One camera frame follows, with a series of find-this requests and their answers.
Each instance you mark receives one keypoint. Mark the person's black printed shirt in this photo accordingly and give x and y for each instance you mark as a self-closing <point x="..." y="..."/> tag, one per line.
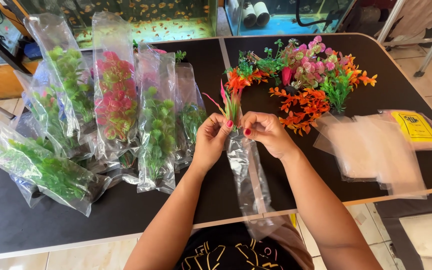
<point x="234" y="251"/>

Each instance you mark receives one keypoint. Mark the dark floor mat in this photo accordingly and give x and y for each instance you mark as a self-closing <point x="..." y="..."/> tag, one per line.
<point x="392" y="232"/>

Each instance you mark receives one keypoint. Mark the pink green grass plastic plant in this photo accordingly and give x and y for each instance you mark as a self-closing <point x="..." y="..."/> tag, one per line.
<point x="231" y="103"/>

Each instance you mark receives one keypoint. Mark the green bushy plastic plant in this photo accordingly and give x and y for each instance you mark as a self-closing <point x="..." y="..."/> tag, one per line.
<point x="336" y="88"/>

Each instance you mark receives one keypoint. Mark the aquarium with blue bottom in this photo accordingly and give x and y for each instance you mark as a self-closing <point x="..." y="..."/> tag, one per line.
<point x="291" y="20"/>

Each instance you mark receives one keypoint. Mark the person's right hand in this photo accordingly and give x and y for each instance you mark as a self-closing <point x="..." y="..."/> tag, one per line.
<point x="270" y="135"/>

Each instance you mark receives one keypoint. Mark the orange yellow plastic plant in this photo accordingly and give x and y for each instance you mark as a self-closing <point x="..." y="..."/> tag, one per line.
<point x="358" y="75"/>

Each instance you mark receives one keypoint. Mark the metal frame stand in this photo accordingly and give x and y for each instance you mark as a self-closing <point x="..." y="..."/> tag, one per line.
<point x="426" y="37"/>

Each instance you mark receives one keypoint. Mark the stack of empty clear bags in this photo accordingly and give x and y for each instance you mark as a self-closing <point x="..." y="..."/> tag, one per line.
<point x="373" y="153"/>

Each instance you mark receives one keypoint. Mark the white pipe piece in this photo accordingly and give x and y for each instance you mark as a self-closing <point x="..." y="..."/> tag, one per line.
<point x="262" y="13"/>
<point x="248" y="15"/>

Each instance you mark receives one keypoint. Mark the red orange plastic plant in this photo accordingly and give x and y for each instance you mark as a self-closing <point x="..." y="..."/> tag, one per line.
<point x="240" y="80"/>

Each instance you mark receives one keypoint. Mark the green clover plastic plant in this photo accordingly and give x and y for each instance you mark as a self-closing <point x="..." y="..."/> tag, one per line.
<point x="266" y="63"/>

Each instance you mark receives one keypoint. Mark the yellow label bag packet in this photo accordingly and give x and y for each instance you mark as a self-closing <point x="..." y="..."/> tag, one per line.
<point x="418" y="127"/>

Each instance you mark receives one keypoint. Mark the long clear plastic bag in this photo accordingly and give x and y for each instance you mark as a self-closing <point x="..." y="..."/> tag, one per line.
<point x="248" y="176"/>

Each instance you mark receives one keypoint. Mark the aquarium with orange fish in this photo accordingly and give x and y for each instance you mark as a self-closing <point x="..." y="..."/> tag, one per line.
<point x="156" y="18"/>

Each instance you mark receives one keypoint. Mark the person's left hand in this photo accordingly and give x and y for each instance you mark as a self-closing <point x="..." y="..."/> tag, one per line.
<point x="208" y="144"/>

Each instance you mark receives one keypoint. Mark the pink flower plastic plant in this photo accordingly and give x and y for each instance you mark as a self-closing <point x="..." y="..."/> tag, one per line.
<point x="309" y="63"/>

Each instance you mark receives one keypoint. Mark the pile of bagged plastic plants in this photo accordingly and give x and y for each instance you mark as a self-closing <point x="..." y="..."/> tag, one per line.
<point x="114" y="108"/>

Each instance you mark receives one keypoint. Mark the orange leaf plastic plant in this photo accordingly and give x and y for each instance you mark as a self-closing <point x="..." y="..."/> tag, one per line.
<point x="306" y="107"/>

